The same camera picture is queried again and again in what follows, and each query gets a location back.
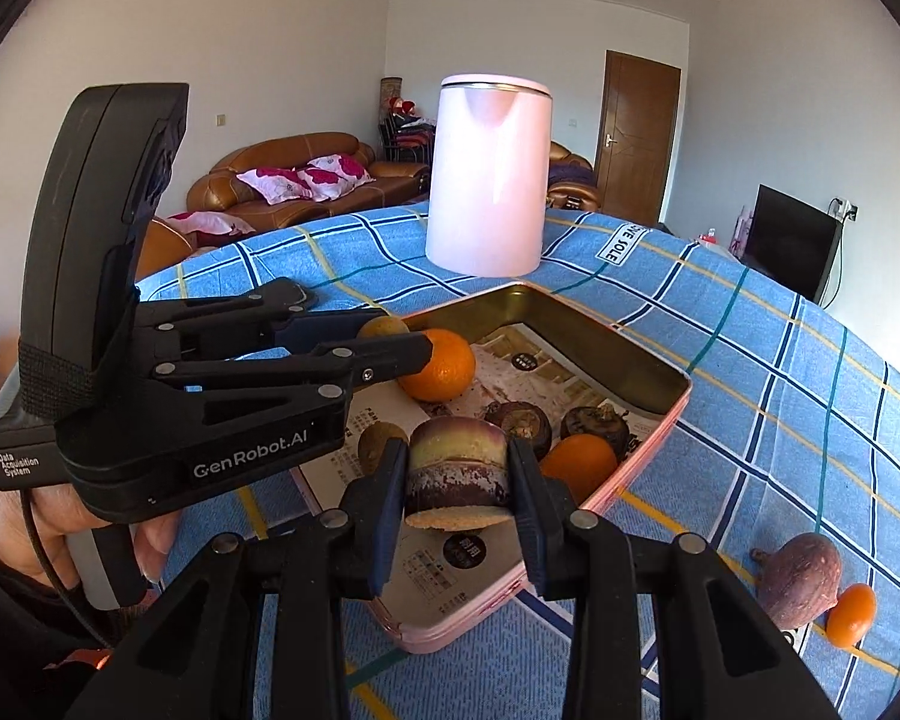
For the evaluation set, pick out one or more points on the blue checked tablecloth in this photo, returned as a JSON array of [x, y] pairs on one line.
[[757, 390]]

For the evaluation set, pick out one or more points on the black television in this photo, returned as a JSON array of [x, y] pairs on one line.
[[791, 240]]

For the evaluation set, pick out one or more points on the small orange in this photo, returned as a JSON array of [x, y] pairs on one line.
[[851, 615]]

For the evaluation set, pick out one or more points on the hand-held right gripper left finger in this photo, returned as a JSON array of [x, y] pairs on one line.
[[390, 517]]

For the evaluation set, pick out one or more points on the brown leather armchair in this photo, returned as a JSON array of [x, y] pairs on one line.
[[574, 180]]

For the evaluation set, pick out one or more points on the brown wooden door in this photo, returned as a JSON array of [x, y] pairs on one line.
[[637, 142]]

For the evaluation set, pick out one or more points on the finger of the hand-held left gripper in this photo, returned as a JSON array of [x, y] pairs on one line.
[[390, 360], [322, 324]]

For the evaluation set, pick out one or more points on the white electric kettle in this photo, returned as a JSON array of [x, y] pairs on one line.
[[487, 180]]

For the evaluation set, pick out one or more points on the person's left hand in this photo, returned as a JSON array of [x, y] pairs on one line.
[[15, 532]]

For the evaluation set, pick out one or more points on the purple sweet potato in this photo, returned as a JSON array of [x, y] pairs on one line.
[[799, 577]]

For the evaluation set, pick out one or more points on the white pink floral cushion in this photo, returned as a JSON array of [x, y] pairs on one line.
[[274, 185], [210, 223], [337, 174]]

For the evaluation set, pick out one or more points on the large orange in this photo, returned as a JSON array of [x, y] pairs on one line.
[[446, 367]]

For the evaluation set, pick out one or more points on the pink tin box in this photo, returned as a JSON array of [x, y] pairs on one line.
[[615, 367]]

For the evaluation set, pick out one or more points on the white wall socket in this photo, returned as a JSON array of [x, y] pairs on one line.
[[844, 208]]

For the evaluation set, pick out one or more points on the tall patterned vase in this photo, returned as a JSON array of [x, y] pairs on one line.
[[391, 97]]

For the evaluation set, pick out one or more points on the purple sugarcane piece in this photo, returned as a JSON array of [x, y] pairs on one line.
[[457, 465]]

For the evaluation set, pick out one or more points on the printed paper leaflet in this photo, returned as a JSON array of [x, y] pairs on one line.
[[510, 364]]

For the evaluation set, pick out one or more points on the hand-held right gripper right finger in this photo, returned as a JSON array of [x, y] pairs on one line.
[[529, 517]]

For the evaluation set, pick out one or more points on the brown leather sofa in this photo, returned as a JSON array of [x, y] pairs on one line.
[[161, 247], [292, 157]]

